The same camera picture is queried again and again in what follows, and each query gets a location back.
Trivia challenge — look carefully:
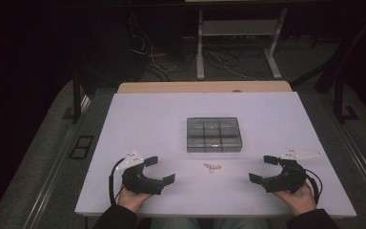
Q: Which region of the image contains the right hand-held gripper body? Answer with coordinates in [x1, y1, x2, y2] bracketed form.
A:
[261, 146, 324, 195]

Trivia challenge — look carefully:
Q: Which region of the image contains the right hand-held gripper black cable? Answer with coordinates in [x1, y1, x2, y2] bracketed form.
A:
[304, 168, 323, 205]

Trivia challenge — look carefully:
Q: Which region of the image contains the metal floor rail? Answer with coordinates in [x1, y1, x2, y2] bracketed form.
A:
[335, 122, 366, 206]
[22, 94, 92, 229]

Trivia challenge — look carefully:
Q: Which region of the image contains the black slanted stand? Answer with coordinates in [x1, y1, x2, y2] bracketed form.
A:
[290, 9, 366, 124]

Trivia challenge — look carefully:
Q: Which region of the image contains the white floor cable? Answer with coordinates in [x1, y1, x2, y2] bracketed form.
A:
[129, 10, 178, 73]

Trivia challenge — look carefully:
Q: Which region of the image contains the hand-held gripper black cable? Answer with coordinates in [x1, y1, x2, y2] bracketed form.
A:
[304, 168, 323, 205]
[108, 157, 126, 206]

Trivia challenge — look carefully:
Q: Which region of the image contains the black upright stand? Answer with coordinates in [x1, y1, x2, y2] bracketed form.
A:
[61, 68, 92, 125]

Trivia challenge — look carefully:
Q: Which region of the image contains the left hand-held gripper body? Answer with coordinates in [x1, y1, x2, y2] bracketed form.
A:
[114, 149, 166, 196]

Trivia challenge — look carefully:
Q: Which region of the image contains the clear plastic compartment box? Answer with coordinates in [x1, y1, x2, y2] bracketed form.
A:
[186, 116, 244, 154]

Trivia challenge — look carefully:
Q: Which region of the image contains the person's right hand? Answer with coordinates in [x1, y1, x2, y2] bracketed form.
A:
[273, 182, 318, 218]

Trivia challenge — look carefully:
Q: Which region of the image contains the grey metal stand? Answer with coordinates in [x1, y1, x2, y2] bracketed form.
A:
[195, 8, 289, 80]

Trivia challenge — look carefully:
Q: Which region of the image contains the left hand-held gripper black cable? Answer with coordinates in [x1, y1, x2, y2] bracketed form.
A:
[108, 157, 126, 206]

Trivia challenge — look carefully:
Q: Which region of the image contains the person's left hand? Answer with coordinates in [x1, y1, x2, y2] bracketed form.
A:
[117, 185, 153, 214]

